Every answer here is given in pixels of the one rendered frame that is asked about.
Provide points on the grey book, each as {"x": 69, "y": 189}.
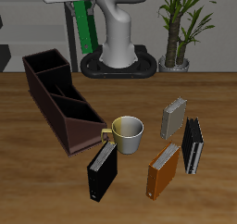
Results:
{"x": 174, "y": 119}

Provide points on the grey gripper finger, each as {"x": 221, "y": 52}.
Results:
{"x": 72, "y": 9}
{"x": 90, "y": 7}

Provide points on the flat black base plate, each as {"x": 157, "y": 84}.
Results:
{"x": 89, "y": 68}

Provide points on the dark brown desk caddy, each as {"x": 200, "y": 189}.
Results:
{"x": 77, "y": 132}

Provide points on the orange book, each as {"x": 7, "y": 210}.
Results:
{"x": 163, "y": 175}

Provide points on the dark grey upright post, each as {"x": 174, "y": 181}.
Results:
{"x": 72, "y": 48}

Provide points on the pot plant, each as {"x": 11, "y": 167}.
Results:
{"x": 173, "y": 33}

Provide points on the white and yellow mug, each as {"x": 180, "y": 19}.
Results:
{"x": 128, "y": 139}

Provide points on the dark grey background block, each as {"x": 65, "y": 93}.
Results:
{"x": 4, "y": 58}

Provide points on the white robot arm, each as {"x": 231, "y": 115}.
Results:
{"x": 118, "y": 33}

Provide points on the green book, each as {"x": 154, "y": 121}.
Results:
{"x": 87, "y": 30}

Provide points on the black and white book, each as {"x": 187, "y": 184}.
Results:
{"x": 193, "y": 147}

